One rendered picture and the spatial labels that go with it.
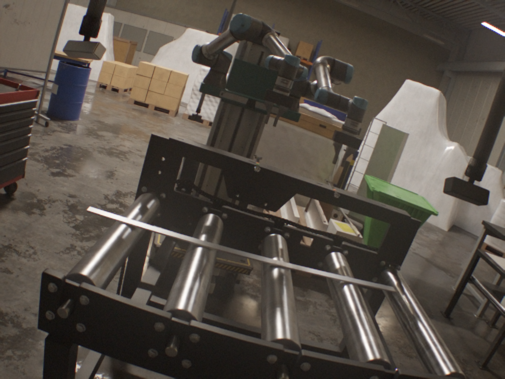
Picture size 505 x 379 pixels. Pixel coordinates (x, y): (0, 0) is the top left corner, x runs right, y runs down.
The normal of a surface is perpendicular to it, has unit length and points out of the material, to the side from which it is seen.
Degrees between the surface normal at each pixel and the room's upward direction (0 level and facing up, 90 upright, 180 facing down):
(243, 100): 90
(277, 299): 25
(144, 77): 90
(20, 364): 0
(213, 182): 90
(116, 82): 90
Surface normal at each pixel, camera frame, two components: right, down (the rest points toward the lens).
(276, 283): -0.11, -0.96
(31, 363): 0.32, -0.92
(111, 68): 0.04, 0.27
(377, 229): -0.18, 0.38
